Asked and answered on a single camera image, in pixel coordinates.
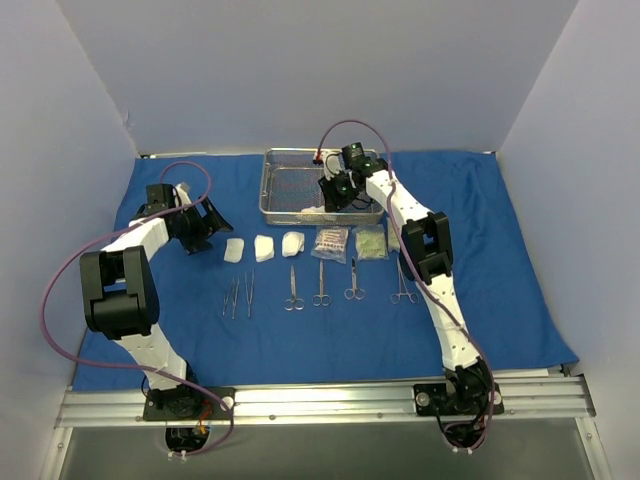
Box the white gauze pad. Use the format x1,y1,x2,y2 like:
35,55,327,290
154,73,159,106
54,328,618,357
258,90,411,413
223,238,245,264
300,205,325,214

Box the white gauze pad front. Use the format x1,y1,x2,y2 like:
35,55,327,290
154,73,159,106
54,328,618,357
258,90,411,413
223,238,245,264

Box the steel mesh instrument tray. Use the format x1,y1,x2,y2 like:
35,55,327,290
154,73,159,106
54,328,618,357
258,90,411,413
259,148,384,226

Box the peach gauze pack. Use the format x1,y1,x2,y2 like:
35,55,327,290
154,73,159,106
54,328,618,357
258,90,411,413
311,227,349,264

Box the green paper packet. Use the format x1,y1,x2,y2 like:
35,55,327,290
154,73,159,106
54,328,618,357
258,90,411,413
353,224,388,261

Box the white gauze roll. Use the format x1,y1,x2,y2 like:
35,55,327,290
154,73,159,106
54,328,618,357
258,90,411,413
254,234,275,263
281,231,305,258

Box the cream gauze pack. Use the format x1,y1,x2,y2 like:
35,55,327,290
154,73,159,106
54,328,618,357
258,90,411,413
387,223,401,252

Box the steel tweezers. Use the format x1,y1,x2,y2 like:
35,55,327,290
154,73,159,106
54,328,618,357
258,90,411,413
221,279,234,317
230,278,239,320
244,270,255,318

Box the steel surgical scissors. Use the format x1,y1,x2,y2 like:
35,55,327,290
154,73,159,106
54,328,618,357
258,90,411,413
344,257,366,301

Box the blue surgical drape cloth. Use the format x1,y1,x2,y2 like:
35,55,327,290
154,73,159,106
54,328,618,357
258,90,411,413
69,150,581,394

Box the straight steel scissors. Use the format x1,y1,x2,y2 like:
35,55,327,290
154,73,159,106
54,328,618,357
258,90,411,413
312,260,331,307

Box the steel hemostat clamp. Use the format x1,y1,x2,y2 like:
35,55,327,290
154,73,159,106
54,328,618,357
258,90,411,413
390,258,419,305

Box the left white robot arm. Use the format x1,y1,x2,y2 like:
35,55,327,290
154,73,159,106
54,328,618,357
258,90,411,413
79,182,233,419

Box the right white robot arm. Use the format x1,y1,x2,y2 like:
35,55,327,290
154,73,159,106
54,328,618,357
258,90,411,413
314,143,496,413

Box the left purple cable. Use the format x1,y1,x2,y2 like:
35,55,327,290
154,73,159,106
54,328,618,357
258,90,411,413
39,162,236,457

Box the purple cable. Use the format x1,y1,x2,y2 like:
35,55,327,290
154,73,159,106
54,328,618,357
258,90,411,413
312,118,500,454
39,162,236,457

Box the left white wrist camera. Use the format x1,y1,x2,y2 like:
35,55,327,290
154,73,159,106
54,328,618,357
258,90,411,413
173,182,192,207

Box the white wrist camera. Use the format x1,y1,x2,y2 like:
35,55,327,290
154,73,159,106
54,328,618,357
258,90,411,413
313,149,344,180
173,182,192,207

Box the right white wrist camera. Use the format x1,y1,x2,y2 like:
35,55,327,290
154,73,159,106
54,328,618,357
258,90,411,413
313,149,344,180

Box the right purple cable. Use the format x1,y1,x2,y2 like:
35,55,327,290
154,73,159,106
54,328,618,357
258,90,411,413
312,118,500,454

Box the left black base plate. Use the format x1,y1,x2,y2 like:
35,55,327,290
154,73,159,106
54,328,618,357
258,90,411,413
142,385,226,422

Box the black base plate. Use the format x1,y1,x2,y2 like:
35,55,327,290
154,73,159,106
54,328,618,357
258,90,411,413
413,381,490,417
142,385,226,422

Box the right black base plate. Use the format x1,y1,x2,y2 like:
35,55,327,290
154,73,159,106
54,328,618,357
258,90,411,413
413,381,490,417

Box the aluminium front rail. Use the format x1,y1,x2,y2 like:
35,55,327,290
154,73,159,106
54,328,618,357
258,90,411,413
56,376,595,428

